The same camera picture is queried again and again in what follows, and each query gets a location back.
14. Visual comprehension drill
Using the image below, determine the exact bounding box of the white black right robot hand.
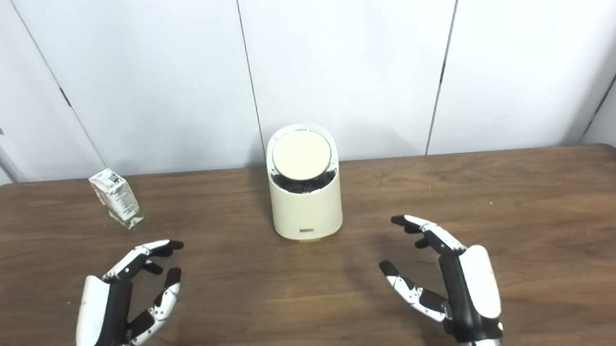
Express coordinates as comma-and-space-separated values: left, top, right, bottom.
376, 210, 505, 346

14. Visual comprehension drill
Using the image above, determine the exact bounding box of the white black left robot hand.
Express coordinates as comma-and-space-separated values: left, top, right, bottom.
69, 239, 190, 346

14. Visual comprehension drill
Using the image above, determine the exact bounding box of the white green milk carton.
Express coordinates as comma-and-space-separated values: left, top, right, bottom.
88, 166, 145, 232

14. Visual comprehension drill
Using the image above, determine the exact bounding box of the cream-colored lidded bin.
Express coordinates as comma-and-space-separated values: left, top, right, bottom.
264, 122, 344, 243

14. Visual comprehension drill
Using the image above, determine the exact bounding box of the black bin liner bag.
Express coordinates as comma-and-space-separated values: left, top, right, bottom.
271, 166, 337, 195

